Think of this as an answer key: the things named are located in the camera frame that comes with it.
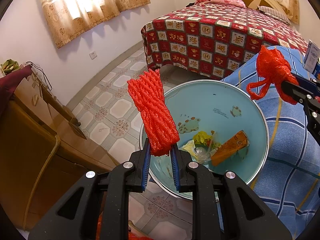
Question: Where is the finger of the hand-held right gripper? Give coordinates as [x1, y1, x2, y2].
[280, 80, 320, 140]
[290, 72, 320, 92]

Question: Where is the green and white plastic bag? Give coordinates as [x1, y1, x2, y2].
[180, 140, 198, 158]

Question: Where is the pink pillow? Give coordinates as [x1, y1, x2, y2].
[195, 0, 247, 8]

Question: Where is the orange snack wrapper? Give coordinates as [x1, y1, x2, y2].
[211, 130, 250, 167]

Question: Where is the light blue trash bin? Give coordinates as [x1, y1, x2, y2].
[138, 79, 269, 200]

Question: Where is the yellow flower wrapper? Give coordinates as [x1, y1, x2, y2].
[192, 131, 215, 147]

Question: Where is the black cable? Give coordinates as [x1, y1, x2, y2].
[25, 61, 53, 92]

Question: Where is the clear red-printed plastic bag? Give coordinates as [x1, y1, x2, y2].
[192, 145, 215, 165]

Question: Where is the narrow beige curtain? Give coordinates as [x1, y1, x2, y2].
[275, 0, 300, 25]

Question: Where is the green plush cloth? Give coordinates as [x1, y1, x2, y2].
[0, 59, 23, 74]

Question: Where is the maroon cloth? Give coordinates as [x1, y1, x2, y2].
[0, 69, 28, 115]

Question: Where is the wooden cabinet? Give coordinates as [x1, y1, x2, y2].
[0, 67, 120, 230]

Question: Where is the translucent red plastic bag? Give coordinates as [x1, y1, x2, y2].
[246, 44, 299, 105]

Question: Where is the striped pillow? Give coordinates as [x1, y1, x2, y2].
[257, 5, 292, 25]

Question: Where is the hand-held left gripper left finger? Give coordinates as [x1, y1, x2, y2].
[28, 137, 152, 240]

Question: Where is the wide beige curtain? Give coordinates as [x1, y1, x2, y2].
[35, 0, 152, 49]

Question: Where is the red patterned bed blanket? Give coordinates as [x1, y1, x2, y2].
[141, 1, 309, 80]

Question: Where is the blue plaid blanket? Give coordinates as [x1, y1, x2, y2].
[220, 45, 320, 217]

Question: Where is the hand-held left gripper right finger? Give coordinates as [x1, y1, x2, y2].
[170, 146, 293, 240]

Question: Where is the tall white box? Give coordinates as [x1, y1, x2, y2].
[302, 39, 320, 74]

